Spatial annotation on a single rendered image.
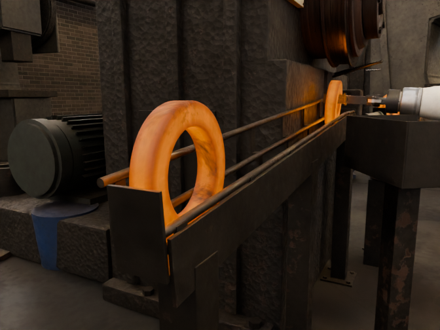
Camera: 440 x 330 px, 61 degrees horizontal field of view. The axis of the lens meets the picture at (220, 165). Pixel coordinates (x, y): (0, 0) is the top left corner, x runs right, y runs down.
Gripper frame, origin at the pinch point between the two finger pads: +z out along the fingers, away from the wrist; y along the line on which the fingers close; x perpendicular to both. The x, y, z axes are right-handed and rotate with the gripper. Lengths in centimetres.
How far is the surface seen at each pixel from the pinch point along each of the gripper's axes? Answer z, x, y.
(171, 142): -1, -4, -97
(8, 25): 403, 64, 152
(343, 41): -1.1, 18.7, 0.5
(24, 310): 94, -81, -55
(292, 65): 7.5, 9.3, -25.9
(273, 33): 13.4, 18.0, -26.8
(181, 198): 3, -14, -88
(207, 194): 0, -13, -87
